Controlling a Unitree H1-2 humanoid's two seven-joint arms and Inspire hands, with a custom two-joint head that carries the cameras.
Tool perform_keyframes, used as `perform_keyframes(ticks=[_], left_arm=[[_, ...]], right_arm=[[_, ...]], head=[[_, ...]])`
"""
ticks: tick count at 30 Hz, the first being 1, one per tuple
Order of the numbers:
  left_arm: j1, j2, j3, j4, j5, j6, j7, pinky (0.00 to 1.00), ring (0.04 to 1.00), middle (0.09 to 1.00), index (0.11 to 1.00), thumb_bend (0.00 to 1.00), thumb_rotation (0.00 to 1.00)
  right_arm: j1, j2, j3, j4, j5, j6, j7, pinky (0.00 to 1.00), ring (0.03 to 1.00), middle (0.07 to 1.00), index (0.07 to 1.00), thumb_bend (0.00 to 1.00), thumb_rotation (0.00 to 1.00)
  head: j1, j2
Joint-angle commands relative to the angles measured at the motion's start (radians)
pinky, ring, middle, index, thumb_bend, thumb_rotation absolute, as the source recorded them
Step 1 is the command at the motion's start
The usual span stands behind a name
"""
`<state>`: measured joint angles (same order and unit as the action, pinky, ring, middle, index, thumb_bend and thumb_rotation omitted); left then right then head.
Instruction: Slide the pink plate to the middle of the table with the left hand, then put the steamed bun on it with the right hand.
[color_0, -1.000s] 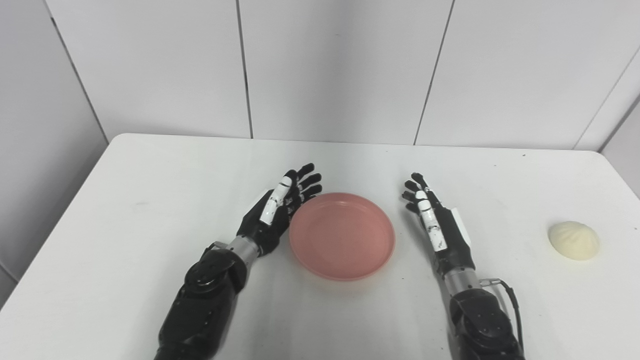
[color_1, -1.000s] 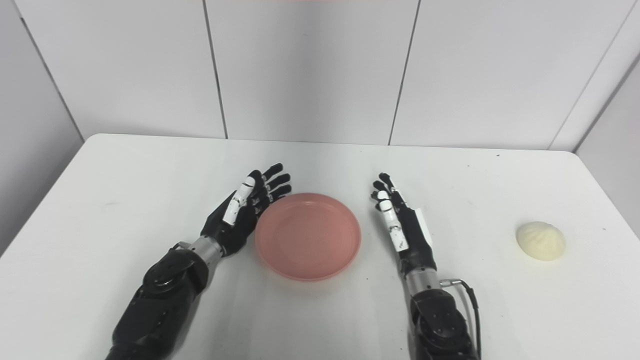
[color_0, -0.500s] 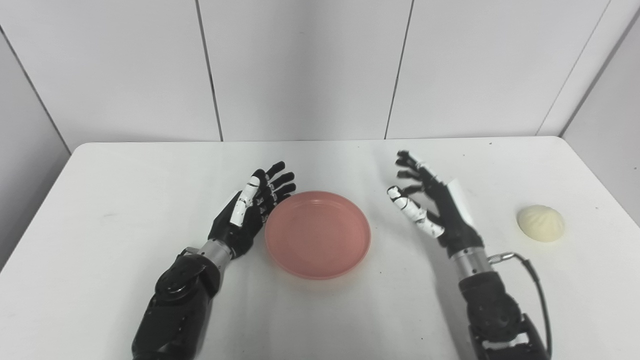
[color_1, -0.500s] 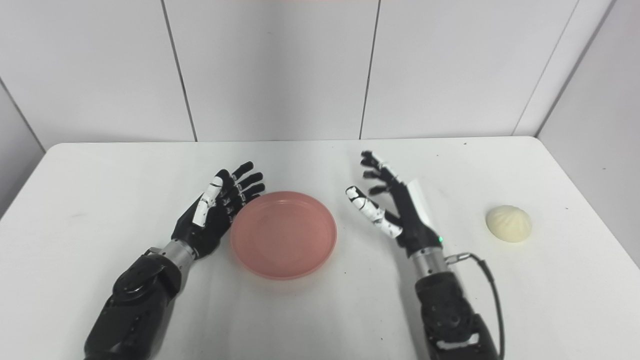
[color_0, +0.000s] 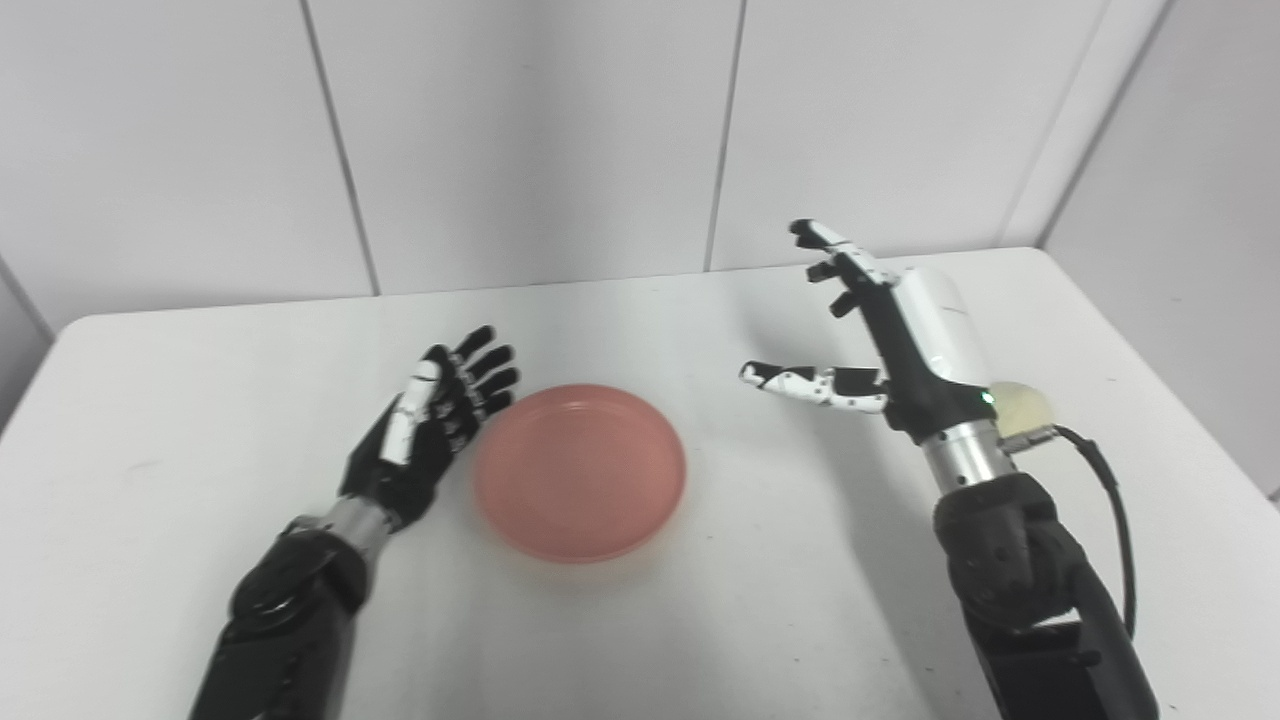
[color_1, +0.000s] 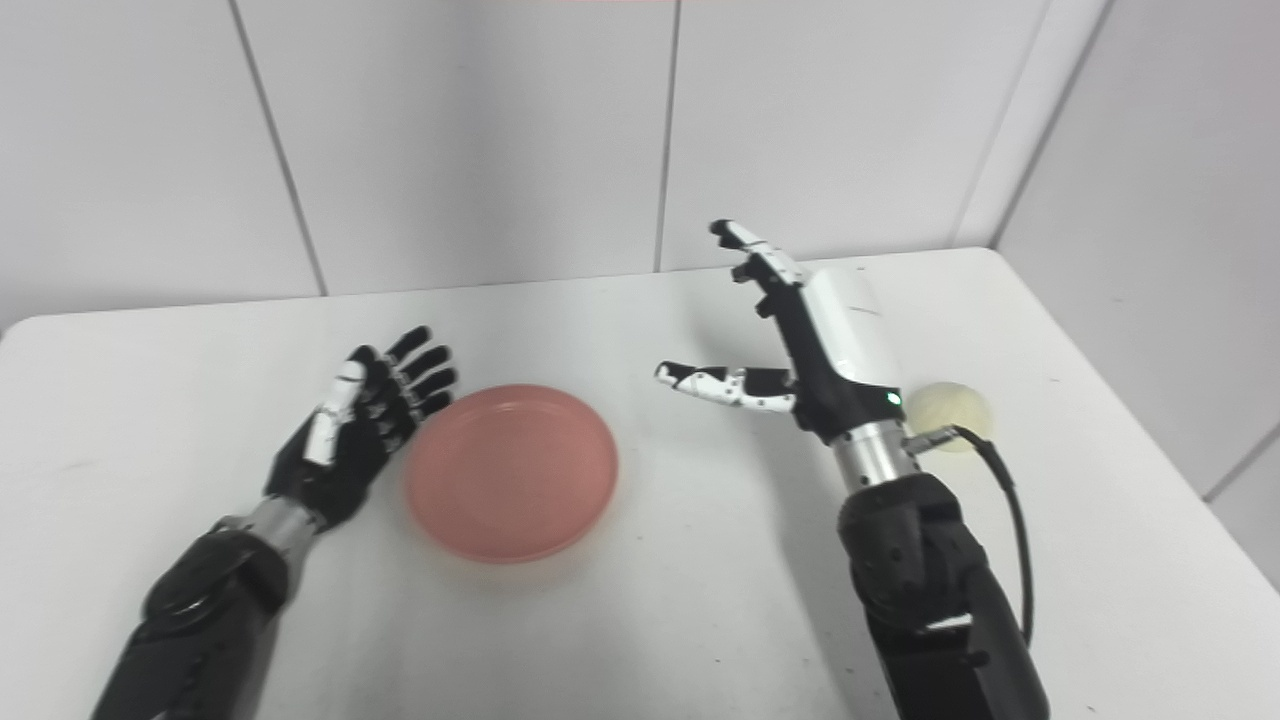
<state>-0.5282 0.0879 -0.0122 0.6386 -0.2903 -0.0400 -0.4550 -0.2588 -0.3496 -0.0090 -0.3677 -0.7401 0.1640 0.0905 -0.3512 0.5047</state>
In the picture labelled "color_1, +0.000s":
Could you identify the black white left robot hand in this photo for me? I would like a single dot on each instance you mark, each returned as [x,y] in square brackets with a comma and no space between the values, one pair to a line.
[345,450]

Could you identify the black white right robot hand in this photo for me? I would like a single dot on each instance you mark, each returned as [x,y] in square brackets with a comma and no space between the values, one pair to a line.
[845,345]

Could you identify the cream steamed bun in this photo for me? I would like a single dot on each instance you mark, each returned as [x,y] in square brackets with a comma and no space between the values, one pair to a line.
[950,405]

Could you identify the pink round plate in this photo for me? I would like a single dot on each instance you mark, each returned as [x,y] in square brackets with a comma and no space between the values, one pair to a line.
[510,472]

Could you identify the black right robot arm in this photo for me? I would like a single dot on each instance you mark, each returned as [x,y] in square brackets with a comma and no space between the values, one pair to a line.
[930,590]

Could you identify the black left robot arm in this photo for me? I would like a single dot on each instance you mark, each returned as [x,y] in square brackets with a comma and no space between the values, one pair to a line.
[200,620]

